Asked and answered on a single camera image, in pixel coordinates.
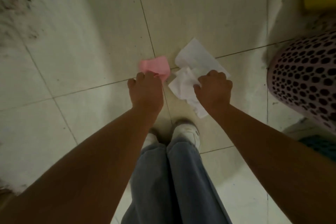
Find pink perforated plastic basket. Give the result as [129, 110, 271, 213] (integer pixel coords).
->
[266, 30, 336, 135]

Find person's left hand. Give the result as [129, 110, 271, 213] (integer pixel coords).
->
[128, 72, 164, 114]

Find white paper tissue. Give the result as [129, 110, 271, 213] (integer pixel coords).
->
[168, 67, 209, 119]

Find blue denim jeans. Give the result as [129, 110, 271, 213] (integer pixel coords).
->
[121, 137, 233, 224]

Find person's right forearm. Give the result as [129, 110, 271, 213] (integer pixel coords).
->
[207, 104, 336, 224]

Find white shoe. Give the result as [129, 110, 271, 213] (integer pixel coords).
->
[143, 132, 159, 149]
[172, 120, 201, 151]

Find teal textured item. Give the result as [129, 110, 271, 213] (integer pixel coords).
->
[299, 137, 336, 162]

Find white right shoe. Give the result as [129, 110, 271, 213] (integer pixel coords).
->
[172, 120, 201, 151]

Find person's left forearm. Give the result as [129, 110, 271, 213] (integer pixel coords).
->
[0, 106, 164, 224]

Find pink paper tissue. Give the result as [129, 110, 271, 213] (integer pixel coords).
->
[139, 56, 171, 82]

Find person's right hand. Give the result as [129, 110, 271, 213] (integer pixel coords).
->
[193, 70, 233, 114]

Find flat white paper sheet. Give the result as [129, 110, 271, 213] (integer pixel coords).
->
[174, 38, 231, 80]

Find white left shoe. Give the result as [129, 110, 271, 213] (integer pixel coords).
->
[143, 132, 159, 149]

